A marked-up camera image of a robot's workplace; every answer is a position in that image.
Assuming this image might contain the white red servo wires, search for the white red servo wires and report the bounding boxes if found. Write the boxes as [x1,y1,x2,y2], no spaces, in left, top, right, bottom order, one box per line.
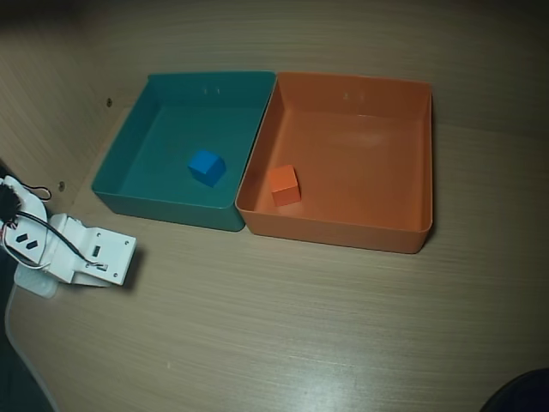
[2,218,52,272]

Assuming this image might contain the white arm base clamp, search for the white arm base clamp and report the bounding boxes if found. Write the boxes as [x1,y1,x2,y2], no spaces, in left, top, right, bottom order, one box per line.
[12,266,60,300]

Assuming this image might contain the orange plastic plate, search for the orange plastic plate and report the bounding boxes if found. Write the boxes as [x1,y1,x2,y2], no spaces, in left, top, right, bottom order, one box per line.
[234,70,433,255]

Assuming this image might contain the black camera cable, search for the black camera cable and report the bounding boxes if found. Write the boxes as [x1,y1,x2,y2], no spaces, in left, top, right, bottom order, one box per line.
[15,211,109,268]

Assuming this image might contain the blue cube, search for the blue cube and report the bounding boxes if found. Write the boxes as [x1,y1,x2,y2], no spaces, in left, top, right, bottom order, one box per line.
[186,148,226,188]

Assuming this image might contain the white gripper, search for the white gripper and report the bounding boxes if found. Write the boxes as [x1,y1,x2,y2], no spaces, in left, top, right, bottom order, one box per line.
[3,212,116,288]

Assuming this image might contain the black round object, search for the black round object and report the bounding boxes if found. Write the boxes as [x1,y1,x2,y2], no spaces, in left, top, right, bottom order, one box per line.
[483,367,549,412]

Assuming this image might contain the orange cube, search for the orange cube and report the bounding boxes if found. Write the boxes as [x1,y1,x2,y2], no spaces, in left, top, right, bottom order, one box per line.
[269,164,301,208]

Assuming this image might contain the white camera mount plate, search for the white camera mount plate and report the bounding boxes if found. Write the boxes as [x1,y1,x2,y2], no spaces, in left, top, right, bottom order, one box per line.
[69,226,138,288]

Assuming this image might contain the teal plastic box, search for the teal plastic box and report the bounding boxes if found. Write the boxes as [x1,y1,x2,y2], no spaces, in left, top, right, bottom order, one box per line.
[91,70,276,233]

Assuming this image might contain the red black motor wire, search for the red black motor wire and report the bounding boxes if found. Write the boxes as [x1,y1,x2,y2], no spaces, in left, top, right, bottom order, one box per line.
[19,183,53,202]

